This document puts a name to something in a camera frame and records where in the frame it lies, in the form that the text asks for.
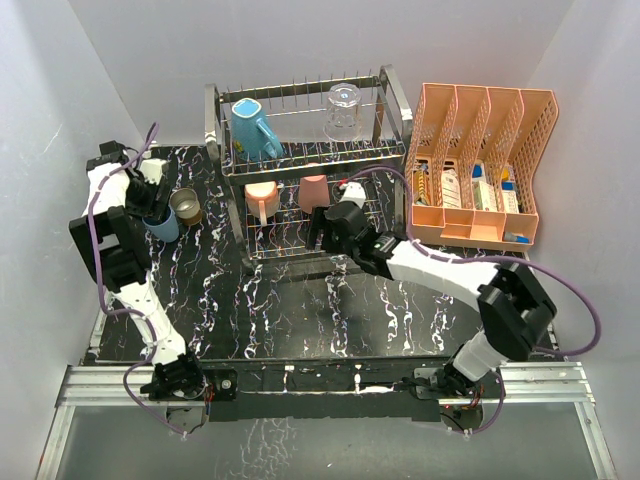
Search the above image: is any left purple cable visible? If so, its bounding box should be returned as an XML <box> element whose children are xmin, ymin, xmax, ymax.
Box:
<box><xmin>87</xmin><ymin>122</ymin><xmax>211</xmax><ymax>444</ymax></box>

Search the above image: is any clear glass cup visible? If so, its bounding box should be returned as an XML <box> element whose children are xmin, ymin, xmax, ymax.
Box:
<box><xmin>324</xmin><ymin>83</ymin><xmax>362</xmax><ymax>142</ymax></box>

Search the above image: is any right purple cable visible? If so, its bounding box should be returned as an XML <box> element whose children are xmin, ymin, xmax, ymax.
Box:
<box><xmin>339</xmin><ymin>167</ymin><xmax>602</xmax><ymax>436</ymax></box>

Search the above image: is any steel two-tier dish rack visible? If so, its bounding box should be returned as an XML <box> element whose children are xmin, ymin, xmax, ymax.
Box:
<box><xmin>205</xmin><ymin>65</ymin><xmax>413</xmax><ymax>274</ymax></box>

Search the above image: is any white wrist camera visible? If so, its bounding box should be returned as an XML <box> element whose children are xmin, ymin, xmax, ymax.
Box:
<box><xmin>339</xmin><ymin>181</ymin><xmax>367</xmax><ymax>209</ymax></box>
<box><xmin>137</xmin><ymin>158</ymin><xmax>168</xmax><ymax>185</ymax></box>

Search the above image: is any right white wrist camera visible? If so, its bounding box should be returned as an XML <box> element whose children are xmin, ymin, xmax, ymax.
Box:
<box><xmin>339</xmin><ymin>181</ymin><xmax>367</xmax><ymax>209</ymax></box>

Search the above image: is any small blue cap item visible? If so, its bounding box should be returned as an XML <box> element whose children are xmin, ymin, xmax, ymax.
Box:
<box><xmin>503</xmin><ymin>232</ymin><xmax>530</xmax><ymax>244</ymax></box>

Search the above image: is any blue white box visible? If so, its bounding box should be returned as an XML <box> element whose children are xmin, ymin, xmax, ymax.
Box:
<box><xmin>469</xmin><ymin>162</ymin><xmax>521</xmax><ymax>215</ymax></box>

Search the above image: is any peach handled mug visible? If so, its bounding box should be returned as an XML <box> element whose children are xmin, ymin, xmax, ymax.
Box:
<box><xmin>245</xmin><ymin>181</ymin><xmax>280</xmax><ymax>226</ymax></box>

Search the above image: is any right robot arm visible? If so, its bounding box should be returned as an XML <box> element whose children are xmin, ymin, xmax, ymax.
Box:
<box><xmin>306</xmin><ymin>201</ymin><xmax>557</xmax><ymax>397</ymax></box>

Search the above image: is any cream and brown steel cup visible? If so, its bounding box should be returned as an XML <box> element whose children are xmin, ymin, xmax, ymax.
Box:
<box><xmin>169</xmin><ymin>188</ymin><xmax>203</xmax><ymax>226</ymax></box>

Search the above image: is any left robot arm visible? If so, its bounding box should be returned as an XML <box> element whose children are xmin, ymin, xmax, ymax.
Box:
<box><xmin>69</xmin><ymin>140</ymin><xmax>207</xmax><ymax>400</ymax></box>

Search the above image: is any purple cable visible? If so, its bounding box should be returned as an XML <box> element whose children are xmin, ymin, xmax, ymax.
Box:
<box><xmin>339</xmin><ymin>167</ymin><xmax>602</xmax><ymax>436</ymax></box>
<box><xmin>87</xmin><ymin>122</ymin><xmax>211</xmax><ymax>444</ymax></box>

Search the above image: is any yellow striped box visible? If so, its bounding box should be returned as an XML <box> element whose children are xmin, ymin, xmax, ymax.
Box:
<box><xmin>412</xmin><ymin>160</ymin><xmax>431</xmax><ymax>206</ymax></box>

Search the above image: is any orange plastic file organizer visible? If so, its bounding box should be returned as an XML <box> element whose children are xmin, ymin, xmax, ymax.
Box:
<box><xmin>405</xmin><ymin>83</ymin><xmax>559</xmax><ymax>252</ymax></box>

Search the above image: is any dusty pink tumbler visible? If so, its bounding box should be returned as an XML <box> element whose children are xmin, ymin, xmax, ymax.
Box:
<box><xmin>298</xmin><ymin>175</ymin><xmax>330</xmax><ymax>214</ymax></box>

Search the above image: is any light blue tumbler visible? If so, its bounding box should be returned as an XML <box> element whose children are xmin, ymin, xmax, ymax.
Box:
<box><xmin>142</xmin><ymin>206</ymin><xmax>180</xmax><ymax>243</ymax></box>

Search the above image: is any blue handled mug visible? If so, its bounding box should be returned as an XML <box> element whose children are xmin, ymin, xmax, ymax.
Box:
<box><xmin>231</xmin><ymin>97</ymin><xmax>284</xmax><ymax>162</ymax></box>

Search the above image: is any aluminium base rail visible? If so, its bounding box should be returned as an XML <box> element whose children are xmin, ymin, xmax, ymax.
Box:
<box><xmin>37</xmin><ymin>362</ymin><xmax>617</xmax><ymax>479</ymax></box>

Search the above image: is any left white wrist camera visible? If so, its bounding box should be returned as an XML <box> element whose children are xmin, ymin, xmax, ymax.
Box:
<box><xmin>137</xmin><ymin>158</ymin><xmax>168</xmax><ymax>185</ymax></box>

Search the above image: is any white medicine box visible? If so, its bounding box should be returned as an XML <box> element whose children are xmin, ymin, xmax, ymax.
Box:
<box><xmin>441</xmin><ymin>168</ymin><xmax>462</xmax><ymax>209</ymax></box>

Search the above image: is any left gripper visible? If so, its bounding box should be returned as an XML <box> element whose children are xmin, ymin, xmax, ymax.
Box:
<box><xmin>125</xmin><ymin>177</ymin><xmax>171</xmax><ymax>227</ymax></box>

